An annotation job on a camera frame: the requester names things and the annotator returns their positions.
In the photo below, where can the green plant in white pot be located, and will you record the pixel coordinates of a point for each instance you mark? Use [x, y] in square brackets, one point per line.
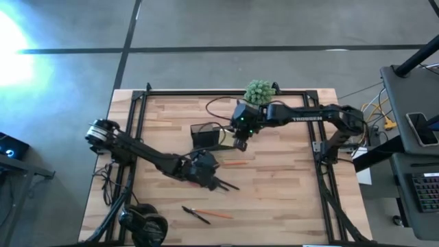
[259, 92]

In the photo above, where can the black aluminium table frame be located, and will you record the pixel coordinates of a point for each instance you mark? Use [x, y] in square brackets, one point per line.
[192, 92]

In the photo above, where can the black side stand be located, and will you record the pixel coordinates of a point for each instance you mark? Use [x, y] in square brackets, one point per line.
[24, 168]

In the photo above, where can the black mesh desk organizer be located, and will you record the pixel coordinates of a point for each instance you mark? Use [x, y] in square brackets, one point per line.
[204, 137]

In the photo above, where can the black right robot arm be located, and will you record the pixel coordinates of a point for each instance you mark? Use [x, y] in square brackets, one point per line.
[308, 115]

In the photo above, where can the black stand pole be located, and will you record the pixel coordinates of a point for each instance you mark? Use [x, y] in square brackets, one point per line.
[416, 56]

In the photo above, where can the black pen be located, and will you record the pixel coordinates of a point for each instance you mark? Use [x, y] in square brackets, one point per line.
[197, 216]

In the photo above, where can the orange pencil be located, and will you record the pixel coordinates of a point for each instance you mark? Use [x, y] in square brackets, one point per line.
[235, 163]
[216, 214]

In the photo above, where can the black keyboard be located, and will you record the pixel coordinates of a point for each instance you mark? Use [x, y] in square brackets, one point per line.
[427, 192]

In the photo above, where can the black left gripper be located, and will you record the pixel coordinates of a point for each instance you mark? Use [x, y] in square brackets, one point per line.
[202, 168]

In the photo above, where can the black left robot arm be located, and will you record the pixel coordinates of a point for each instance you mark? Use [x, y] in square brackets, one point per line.
[137, 151]

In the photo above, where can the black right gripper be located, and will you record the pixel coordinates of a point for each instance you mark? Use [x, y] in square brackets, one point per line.
[244, 120]

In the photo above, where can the black headphones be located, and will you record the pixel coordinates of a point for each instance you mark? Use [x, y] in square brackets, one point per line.
[147, 226]

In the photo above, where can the black device with blue light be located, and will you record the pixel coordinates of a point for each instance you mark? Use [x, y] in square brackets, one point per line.
[12, 145]

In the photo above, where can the grey side desk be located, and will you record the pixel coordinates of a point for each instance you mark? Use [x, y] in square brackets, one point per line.
[404, 103]
[404, 192]

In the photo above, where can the black smartphone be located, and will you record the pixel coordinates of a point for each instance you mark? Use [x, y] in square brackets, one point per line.
[422, 128]

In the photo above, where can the black caster wheel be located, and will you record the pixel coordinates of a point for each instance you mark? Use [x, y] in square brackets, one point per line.
[398, 220]

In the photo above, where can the white box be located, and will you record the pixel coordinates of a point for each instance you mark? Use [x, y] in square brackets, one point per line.
[363, 168]

